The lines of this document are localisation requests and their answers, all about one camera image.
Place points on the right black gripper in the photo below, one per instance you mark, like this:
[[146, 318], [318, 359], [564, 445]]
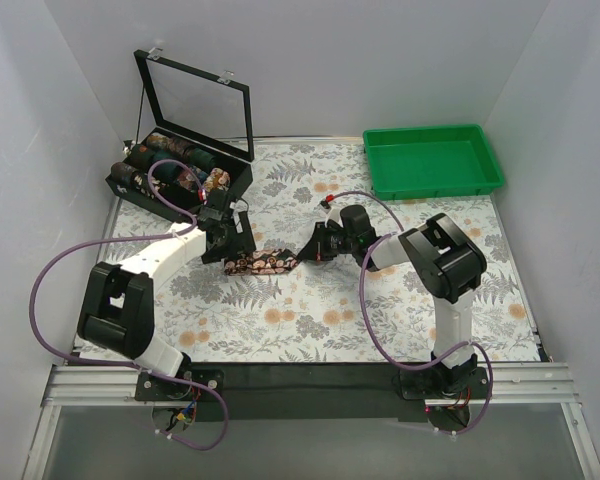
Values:
[[323, 242]]

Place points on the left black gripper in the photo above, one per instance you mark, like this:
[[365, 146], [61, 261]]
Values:
[[228, 239]]

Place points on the black floral necktie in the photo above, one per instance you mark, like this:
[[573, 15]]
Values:
[[262, 262]]

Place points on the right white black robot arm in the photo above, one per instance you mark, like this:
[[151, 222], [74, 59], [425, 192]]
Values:
[[448, 264]]

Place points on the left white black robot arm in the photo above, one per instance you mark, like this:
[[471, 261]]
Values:
[[118, 307]]

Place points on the rolled cream red tie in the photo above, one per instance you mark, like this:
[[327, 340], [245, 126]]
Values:
[[217, 179]]

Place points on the floral patterned table mat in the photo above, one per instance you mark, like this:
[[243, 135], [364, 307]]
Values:
[[333, 312]]

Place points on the rolled navy floral tie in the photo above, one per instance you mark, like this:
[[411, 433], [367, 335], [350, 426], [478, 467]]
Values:
[[191, 178]]

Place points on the rolled dark green tie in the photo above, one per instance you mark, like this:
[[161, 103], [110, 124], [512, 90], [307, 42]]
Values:
[[200, 158]]

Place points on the rolled teal tie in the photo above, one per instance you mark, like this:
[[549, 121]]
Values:
[[167, 172]]

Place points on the green plastic tray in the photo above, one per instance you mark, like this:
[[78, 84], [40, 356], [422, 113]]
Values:
[[431, 162]]

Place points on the rolled black floral tie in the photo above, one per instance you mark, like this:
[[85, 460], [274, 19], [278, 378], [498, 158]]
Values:
[[145, 184]]

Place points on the black tie display box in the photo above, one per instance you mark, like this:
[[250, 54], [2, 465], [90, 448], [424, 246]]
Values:
[[202, 135]]

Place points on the rolled brown patterned tie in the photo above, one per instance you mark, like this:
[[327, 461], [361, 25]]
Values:
[[174, 145]]

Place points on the rolled dark purple tie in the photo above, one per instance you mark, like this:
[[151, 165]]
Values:
[[122, 173]]

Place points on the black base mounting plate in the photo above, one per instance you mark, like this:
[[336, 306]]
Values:
[[314, 391]]

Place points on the aluminium frame rail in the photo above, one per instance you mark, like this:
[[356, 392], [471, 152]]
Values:
[[514, 383]]

